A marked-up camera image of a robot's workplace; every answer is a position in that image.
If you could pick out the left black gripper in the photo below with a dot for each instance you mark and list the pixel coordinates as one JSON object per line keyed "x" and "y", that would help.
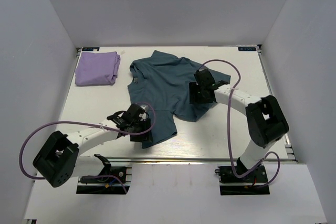
{"x": 147, "y": 137}

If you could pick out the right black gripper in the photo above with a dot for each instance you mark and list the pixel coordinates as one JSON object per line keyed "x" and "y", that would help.
{"x": 193, "y": 87}

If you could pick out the dark teal t-shirt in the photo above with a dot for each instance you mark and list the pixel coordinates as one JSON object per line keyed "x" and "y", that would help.
{"x": 162, "y": 80}

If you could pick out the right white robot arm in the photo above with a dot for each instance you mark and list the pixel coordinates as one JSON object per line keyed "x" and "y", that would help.
{"x": 265, "y": 119}

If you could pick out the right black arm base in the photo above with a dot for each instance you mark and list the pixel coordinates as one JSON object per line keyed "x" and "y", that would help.
{"x": 230, "y": 185}

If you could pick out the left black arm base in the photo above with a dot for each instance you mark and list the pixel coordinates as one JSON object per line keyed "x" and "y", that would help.
{"x": 97, "y": 175}

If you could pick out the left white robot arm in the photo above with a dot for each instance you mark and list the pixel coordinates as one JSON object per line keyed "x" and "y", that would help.
{"x": 59, "y": 156}

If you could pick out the right blue table sticker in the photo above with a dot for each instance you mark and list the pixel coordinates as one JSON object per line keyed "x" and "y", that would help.
{"x": 247, "y": 49}

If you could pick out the blue table sticker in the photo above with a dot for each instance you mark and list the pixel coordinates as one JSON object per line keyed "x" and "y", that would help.
{"x": 247, "y": 49}
{"x": 90, "y": 49}

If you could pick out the folded lavender t-shirt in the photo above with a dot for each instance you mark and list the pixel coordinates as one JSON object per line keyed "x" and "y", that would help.
{"x": 97, "y": 69}

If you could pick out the left blue table sticker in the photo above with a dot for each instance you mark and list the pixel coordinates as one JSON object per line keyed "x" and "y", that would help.
{"x": 90, "y": 49}

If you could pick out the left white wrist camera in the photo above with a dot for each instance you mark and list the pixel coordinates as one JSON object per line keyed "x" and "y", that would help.
{"x": 146, "y": 107}

